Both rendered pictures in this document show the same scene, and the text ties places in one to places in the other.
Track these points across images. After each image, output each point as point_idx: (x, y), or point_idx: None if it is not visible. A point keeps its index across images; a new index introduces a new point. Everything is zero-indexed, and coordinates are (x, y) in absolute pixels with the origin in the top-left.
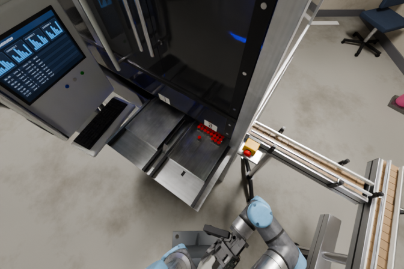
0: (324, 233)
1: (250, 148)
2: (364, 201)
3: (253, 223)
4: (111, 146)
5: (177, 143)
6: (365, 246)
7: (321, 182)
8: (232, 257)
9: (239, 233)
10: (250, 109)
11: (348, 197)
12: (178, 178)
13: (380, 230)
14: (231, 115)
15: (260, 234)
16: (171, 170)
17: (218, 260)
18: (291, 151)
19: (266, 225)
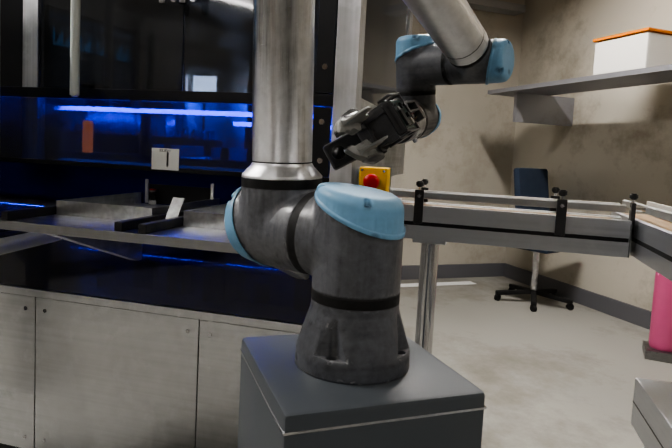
0: (653, 400)
1: (375, 167)
2: (626, 224)
3: (410, 47)
4: (11, 221)
5: (205, 208)
6: (669, 232)
7: (543, 235)
8: (399, 99)
9: None
10: (350, 43)
11: (605, 243)
12: (222, 234)
13: (669, 212)
14: (320, 90)
15: (429, 58)
16: (198, 231)
17: (375, 110)
18: (456, 194)
19: (428, 34)
